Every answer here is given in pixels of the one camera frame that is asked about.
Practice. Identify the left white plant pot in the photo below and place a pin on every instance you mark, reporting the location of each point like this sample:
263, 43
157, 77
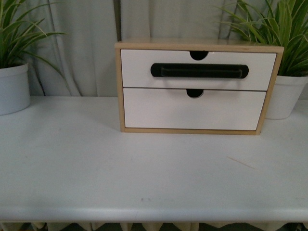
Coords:
14, 89

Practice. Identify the white drawer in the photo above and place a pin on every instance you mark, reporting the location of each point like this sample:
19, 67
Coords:
173, 108
136, 65

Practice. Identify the black drawer handle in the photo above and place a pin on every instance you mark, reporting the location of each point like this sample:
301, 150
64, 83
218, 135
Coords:
233, 71

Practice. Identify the grey-green backdrop curtain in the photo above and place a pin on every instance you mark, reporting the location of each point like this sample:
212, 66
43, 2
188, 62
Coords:
84, 53

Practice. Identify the wooden drawer cabinet frame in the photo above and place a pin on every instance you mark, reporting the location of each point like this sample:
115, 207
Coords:
198, 49

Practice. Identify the left green spider plant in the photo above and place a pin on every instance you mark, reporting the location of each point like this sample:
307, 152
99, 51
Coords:
17, 33

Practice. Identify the green spider plant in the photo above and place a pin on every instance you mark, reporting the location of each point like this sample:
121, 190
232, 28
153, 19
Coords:
282, 23
17, 33

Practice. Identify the right green spider plant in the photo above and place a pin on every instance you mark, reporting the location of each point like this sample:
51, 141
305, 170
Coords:
282, 23

